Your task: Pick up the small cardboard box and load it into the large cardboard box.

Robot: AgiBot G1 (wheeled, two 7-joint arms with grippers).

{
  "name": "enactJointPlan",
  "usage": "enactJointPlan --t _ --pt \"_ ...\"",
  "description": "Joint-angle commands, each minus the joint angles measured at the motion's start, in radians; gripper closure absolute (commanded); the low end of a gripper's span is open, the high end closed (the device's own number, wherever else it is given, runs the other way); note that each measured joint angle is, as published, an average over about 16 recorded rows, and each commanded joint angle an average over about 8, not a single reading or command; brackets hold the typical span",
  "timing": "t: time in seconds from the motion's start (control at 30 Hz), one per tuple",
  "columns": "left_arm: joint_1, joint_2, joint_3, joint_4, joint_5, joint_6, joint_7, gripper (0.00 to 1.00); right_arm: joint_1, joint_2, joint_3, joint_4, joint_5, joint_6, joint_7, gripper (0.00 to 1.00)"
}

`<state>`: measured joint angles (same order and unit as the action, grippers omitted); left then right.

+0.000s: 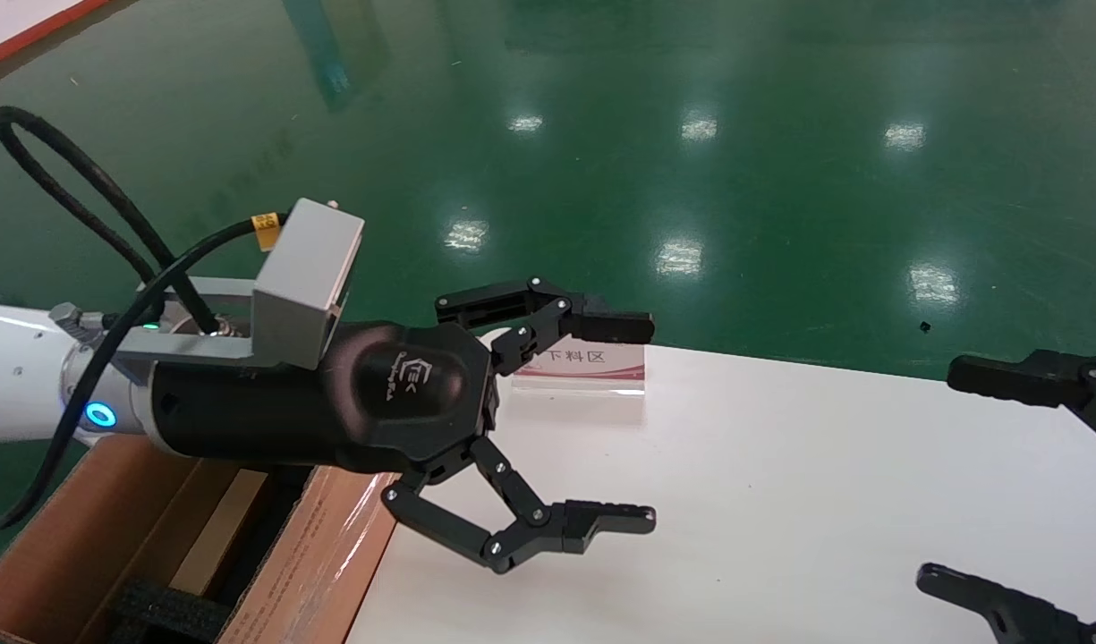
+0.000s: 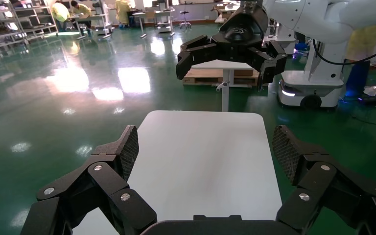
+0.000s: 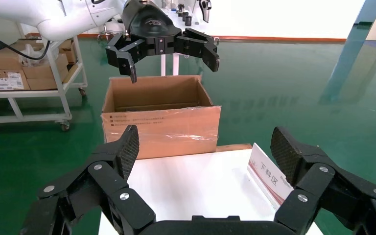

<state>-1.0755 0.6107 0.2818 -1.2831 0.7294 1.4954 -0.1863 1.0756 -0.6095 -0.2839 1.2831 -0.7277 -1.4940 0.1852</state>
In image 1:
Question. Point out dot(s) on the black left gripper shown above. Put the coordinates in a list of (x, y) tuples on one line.
[(404, 394)]

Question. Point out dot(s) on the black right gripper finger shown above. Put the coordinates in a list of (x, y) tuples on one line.
[(1013, 617), (1004, 380)]

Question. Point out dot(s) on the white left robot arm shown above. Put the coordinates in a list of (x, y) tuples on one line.
[(20, 371)]

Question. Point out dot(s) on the large cardboard box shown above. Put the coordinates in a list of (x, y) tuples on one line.
[(315, 555)]

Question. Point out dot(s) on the acrylic sign with Chinese text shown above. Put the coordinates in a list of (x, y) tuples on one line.
[(601, 367)]

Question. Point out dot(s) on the black foam padding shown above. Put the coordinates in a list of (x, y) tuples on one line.
[(167, 613)]

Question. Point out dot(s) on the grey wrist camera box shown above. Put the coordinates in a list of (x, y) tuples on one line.
[(301, 277)]

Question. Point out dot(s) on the silver camera mounting bracket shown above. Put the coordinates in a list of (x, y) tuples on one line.
[(208, 347)]

